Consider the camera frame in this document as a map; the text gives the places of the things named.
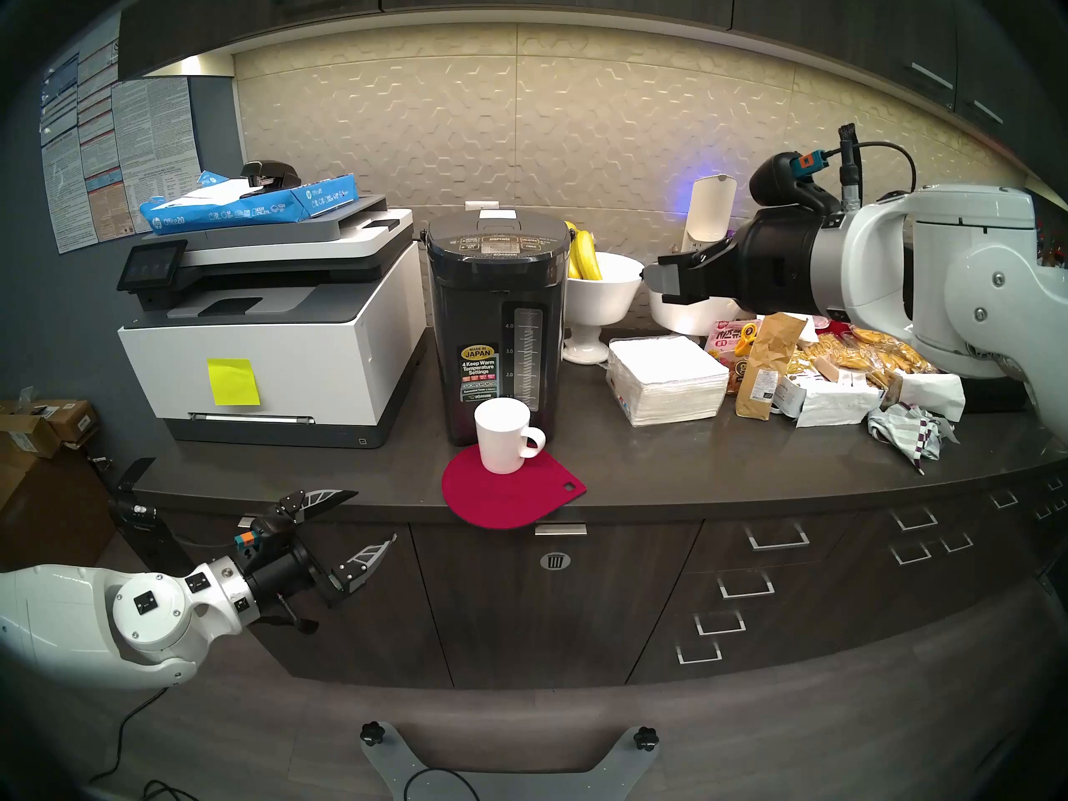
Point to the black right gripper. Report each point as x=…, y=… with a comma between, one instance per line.
x=759, y=265

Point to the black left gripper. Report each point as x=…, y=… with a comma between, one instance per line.
x=292, y=578

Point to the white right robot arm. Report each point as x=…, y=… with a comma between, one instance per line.
x=959, y=265

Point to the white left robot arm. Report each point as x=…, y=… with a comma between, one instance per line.
x=83, y=616

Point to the black hot water dispenser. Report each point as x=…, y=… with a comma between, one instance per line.
x=492, y=307

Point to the large white bowl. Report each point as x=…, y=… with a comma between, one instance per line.
x=692, y=317

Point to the white plug-in night light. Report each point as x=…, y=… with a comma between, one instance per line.
x=709, y=207

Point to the pink snack packet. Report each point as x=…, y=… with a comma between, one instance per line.
x=722, y=342

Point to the yellow banana bunch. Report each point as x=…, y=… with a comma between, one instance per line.
x=586, y=257

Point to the yellow round clip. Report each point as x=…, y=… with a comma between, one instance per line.
x=747, y=336

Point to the white napkin stack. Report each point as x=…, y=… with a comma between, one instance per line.
x=667, y=382

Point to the brown paper coffee bag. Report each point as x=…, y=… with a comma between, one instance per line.
x=768, y=365

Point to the red teardrop silicone mat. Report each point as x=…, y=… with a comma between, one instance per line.
x=509, y=501

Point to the yellow sticky note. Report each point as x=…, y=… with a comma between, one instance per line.
x=234, y=382

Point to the white grey office printer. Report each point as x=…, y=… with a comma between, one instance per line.
x=292, y=357

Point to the black upright floor object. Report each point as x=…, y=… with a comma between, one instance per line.
x=150, y=532

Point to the white ceramic mug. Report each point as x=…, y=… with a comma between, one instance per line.
x=501, y=440

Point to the black star knob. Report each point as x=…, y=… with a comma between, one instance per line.
x=645, y=738
x=372, y=733

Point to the white printed carton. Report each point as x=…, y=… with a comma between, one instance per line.
x=834, y=403

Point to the yellow snack bag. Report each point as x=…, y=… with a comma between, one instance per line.
x=876, y=353

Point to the oval trash bin label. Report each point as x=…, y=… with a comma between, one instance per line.
x=556, y=561

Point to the dark lower cabinet unit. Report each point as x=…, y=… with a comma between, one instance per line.
x=584, y=624

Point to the crumpled striped cloth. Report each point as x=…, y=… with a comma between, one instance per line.
x=905, y=432

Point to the large cardboard box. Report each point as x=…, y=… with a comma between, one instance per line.
x=50, y=511

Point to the white folded paper bag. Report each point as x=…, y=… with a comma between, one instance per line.
x=934, y=395

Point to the small cardboard box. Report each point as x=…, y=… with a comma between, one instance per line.
x=25, y=436
x=71, y=420

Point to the blue printer paper ream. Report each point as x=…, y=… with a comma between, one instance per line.
x=250, y=211

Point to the black stapler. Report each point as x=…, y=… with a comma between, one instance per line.
x=271, y=172

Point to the grey text notice poster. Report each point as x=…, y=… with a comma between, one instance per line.
x=158, y=148

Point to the colourful notice poster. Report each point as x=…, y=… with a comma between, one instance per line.
x=71, y=165

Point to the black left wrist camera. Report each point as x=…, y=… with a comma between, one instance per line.
x=265, y=534

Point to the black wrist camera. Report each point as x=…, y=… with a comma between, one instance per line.
x=265, y=534
x=784, y=182

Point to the white pedestal bowl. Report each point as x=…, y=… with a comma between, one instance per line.
x=596, y=299

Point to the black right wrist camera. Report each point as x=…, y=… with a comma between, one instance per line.
x=784, y=182

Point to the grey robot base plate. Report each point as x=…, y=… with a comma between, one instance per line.
x=509, y=783

